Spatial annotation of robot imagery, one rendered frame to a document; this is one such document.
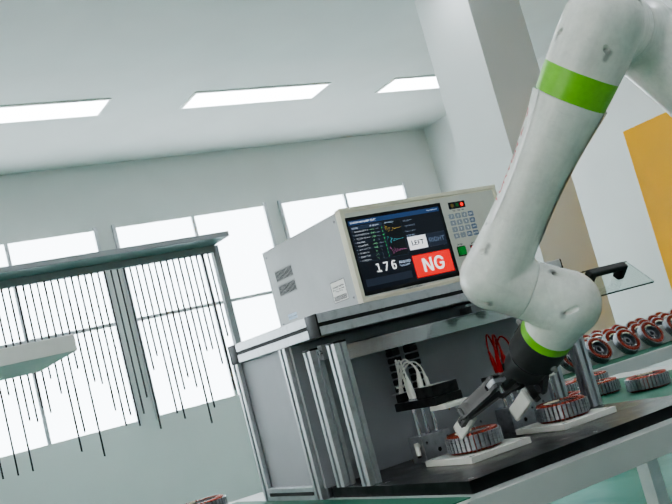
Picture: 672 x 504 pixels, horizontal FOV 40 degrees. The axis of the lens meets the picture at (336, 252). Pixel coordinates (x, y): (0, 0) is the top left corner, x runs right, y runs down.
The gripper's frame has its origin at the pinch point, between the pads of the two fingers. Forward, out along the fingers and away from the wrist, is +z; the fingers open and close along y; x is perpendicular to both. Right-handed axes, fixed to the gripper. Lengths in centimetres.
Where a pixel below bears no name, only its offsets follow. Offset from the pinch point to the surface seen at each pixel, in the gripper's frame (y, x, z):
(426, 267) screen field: -9.2, -38.3, 0.2
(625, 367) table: -158, -52, 112
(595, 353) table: -154, -64, 116
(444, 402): 1.5, -9.6, 6.7
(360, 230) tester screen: 4.9, -47.0, -5.6
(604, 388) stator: -71, -16, 41
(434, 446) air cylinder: 1.6, -6.1, 17.5
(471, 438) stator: 3.5, 1.0, 2.8
